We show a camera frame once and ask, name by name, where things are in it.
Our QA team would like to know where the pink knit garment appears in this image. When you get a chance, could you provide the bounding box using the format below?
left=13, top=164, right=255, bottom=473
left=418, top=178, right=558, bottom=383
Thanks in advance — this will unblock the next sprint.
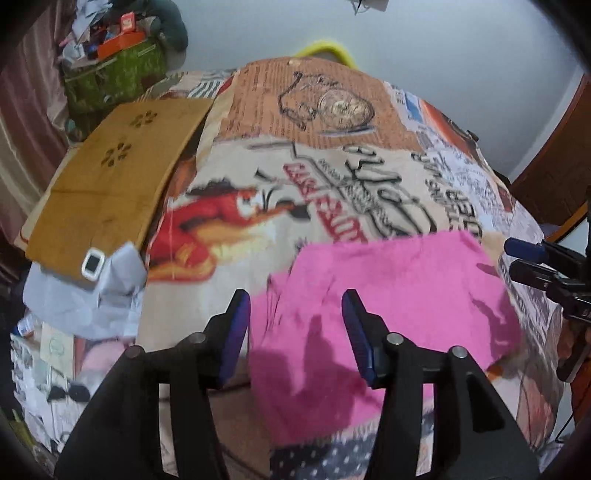
left=247, top=230, right=524, bottom=446

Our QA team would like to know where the person's right hand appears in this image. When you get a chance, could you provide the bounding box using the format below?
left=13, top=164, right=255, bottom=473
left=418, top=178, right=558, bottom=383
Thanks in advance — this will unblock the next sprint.
left=557, top=319, right=577, bottom=365

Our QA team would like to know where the brown wooden door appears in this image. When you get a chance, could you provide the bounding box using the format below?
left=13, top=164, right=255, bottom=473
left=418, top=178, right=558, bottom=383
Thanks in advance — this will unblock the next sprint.
left=510, top=74, right=591, bottom=226

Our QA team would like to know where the white crumpled cloth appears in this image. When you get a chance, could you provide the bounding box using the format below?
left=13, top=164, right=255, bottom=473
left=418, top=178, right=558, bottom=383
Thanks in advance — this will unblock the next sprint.
left=23, top=242, right=147, bottom=340

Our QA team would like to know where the printed patchwork bedspread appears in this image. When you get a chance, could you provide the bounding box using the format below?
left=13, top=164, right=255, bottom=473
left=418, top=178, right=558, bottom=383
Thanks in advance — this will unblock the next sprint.
left=138, top=58, right=563, bottom=479

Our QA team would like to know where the brown perforated cardboard sheet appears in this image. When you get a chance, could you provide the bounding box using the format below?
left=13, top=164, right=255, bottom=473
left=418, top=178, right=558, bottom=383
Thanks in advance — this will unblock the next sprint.
left=25, top=98, right=212, bottom=281

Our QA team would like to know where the yellow foam tube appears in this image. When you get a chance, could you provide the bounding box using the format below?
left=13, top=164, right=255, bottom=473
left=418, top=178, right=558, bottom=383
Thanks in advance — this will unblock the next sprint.
left=294, top=40, right=359, bottom=70

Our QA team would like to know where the pink curtain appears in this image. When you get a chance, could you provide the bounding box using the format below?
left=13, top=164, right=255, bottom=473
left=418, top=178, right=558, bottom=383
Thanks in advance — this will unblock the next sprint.
left=1, top=1, right=75, bottom=242

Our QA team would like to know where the green fabric storage bag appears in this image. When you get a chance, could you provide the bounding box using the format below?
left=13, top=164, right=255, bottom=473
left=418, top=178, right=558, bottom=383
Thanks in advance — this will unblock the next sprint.
left=63, top=39, right=167, bottom=114

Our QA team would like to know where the orange box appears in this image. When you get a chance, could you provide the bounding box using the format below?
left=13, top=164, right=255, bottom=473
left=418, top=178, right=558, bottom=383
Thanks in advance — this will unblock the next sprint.
left=97, top=31, right=146, bottom=61

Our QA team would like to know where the wall mounted dark frame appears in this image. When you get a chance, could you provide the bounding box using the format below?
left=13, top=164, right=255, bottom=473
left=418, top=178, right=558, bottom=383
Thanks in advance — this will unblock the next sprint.
left=349, top=0, right=389, bottom=14

